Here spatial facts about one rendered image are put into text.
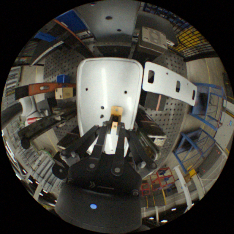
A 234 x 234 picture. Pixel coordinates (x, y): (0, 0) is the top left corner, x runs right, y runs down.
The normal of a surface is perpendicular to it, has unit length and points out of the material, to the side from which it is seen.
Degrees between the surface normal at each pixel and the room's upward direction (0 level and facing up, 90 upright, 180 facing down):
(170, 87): 0
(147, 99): 0
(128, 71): 0
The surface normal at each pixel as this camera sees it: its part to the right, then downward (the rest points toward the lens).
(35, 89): 0.99, 0.12
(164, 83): -0.04, 0.36
